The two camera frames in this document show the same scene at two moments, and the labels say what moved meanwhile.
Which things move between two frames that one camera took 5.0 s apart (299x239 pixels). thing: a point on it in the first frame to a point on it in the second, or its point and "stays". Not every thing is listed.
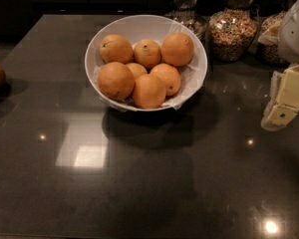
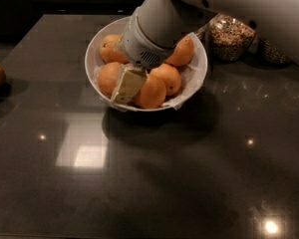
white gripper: x=295 y=34 to x=139 y=48
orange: x=116 y=49 stays
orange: x=116 y=81 stays
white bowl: x=148 y=63 stays
